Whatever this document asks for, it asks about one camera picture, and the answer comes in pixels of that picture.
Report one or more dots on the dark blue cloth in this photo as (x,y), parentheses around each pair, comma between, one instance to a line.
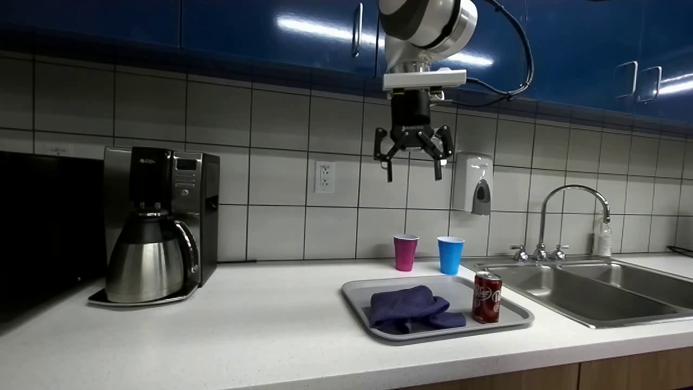
(407,304)

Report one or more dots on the stainless steel carafe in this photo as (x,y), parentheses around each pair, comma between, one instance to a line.
(147,263)

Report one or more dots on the blue plastic cup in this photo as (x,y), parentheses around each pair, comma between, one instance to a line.
(452,256)

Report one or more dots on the chrome sink faucet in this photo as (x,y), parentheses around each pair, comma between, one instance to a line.
(571,188)

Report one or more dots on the clear soap bottle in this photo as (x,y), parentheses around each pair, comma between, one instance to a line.
(600,240)

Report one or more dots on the pink plastic cup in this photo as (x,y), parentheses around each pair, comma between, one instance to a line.
(405,255)

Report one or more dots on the black microwave oven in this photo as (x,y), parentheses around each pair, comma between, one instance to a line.
(43,230)

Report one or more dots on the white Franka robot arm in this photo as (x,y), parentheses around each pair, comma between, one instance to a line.
(425,23)

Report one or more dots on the white wall outlet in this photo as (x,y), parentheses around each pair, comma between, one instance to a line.
(326,177)

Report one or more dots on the grey serving tray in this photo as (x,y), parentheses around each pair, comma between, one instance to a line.
(461,290)

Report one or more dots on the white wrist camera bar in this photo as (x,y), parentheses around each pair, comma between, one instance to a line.
(425,80)

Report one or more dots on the white soap dispenser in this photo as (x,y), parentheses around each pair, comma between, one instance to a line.
(469,177)

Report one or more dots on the red soda can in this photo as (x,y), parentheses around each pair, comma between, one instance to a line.
(488,297)

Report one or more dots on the wooden lower cabinet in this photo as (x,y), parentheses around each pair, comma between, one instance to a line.
(628,370)

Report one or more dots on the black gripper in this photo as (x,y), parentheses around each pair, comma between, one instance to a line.
(413,111)

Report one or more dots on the black steel coffee maker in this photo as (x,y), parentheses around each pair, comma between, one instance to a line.
(191,196)

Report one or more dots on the glossy blue upper cabinet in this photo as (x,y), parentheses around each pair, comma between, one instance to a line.
(218,29)

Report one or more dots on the stainless steel sink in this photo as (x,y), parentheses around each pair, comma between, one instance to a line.
(598,293)

